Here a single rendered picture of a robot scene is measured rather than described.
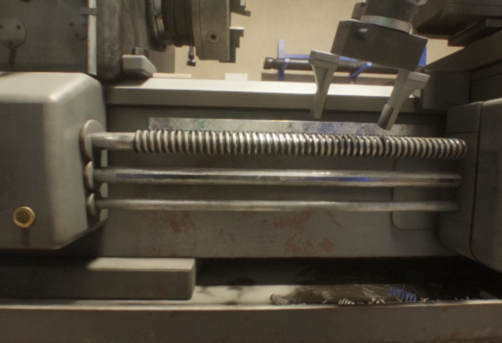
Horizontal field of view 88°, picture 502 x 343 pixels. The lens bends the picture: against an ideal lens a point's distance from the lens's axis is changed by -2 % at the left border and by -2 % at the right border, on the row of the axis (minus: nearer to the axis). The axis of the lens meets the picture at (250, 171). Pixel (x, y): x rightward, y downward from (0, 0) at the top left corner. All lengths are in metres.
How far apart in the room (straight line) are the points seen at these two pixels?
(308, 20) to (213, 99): 3.81
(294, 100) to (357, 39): 0.17
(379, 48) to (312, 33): 3.79
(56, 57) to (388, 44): 0.58
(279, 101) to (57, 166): 0.40
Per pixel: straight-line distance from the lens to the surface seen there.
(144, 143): 0.50
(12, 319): 0.58
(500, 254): 0.61
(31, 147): 0.50
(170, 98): 0.57
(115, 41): 0.62
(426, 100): 0.66
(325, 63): 0.46
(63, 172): 0.49
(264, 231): 0.60
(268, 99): 0.56
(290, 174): 0.49
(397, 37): 0.49
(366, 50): 0.47
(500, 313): 0.65
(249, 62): 3.99
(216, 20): 0.76
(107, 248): 0.66
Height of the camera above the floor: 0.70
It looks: 4 degrees down
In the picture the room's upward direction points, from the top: 1 degrees clockwise
